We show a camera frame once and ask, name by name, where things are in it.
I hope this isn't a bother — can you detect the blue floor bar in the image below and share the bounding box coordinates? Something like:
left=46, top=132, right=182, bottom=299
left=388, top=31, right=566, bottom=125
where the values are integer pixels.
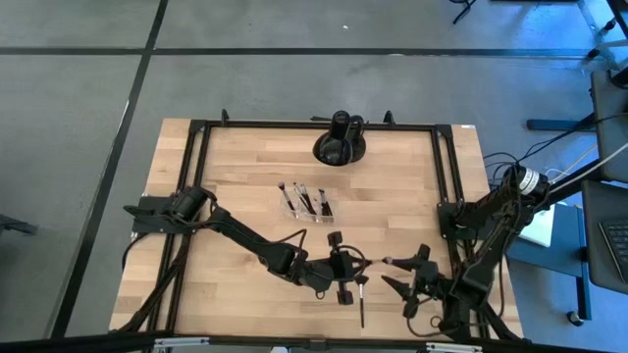
left=526, top=117, right=598, bottom=132

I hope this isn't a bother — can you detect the black keyboard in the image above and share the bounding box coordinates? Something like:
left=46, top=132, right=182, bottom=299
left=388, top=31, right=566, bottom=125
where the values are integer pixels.
left=599, top=220, right=628, bottom=284

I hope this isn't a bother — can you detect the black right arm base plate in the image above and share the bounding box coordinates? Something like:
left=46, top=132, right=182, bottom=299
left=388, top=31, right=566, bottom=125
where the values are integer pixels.
left=436, top=198, right=509, bottom=242

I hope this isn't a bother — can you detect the black fan makeup brush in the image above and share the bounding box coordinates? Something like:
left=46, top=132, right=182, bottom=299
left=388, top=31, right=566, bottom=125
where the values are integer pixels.
left=353, top=274, right=370, bottom=329

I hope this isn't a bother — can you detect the black chair leg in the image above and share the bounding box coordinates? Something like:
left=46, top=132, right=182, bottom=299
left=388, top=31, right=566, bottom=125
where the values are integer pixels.
left=449, top=0, right=478, bottom=25

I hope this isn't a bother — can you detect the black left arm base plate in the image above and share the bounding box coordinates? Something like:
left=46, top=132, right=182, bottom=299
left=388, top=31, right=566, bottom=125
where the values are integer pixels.
left=131, top=194, right=203, bottom=235

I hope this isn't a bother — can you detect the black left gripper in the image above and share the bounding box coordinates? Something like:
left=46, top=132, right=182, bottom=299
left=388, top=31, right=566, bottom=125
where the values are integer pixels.
left=311, top=231, right=373, bottom=306

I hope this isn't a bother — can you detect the clear acrylic brush organizer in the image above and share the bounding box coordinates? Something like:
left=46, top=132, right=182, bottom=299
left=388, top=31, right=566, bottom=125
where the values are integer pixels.
left=279, top=193, right=336, bottom=226

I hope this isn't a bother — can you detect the light metal frame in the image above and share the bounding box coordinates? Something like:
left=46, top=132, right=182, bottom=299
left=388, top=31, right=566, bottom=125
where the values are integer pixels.
left=577, top=0, right=628, bottom=75

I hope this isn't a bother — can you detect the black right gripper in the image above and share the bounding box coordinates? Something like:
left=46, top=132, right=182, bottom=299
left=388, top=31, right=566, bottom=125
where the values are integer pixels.
left=381, top=243, right=441, bottom=320

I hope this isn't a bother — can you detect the grey panel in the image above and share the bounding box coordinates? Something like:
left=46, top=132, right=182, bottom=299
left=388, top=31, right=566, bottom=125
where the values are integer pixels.
left=590, top=70, right=628, bottom=183

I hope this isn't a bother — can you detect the white flat box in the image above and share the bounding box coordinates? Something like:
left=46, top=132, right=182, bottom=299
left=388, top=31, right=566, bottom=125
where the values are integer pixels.
left=518, top=204, right=556, bottom=248

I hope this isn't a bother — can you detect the black diagonal beam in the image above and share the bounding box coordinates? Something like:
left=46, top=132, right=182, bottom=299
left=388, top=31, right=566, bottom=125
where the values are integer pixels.
left=539, top=156, right=628, bottom=212

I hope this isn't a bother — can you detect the black gantry bar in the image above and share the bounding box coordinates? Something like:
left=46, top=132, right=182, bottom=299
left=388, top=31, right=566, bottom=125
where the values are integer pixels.
left=0, top=331, right=628, bottom=353

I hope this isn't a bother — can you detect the silver bracket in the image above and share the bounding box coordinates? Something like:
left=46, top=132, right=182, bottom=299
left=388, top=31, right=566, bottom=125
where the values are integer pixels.
left=152, top=335, right=211, bottom=353
left=425, top=341, right=485, bottom=353

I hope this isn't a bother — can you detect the dark grey desk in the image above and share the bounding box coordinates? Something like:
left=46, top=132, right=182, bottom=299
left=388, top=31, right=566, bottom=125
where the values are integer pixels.
left=581, top=178, right=628, bottom=295

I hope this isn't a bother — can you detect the white cable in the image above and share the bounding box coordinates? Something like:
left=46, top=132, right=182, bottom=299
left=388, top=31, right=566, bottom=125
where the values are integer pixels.
left=544, top=141, right=628, bottom=192

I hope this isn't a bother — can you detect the black aluminium table frame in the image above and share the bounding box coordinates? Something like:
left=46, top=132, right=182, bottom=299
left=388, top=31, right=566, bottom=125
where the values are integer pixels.
left=110, top=108, right=525, bottom=344

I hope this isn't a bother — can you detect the blue side desk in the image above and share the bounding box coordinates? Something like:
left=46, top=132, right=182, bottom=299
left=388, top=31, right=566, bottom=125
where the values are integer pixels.
left=502, top=203, right=593, bottom=323

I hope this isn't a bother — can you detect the black power cable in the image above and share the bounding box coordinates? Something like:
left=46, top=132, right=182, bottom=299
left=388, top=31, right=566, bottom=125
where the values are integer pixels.
left=90, top=232, right=148, bottom=271

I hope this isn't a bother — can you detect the dark furniture foot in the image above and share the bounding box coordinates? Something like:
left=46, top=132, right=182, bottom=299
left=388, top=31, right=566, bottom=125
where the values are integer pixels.
left=0, top=213, right=39, bottom=237

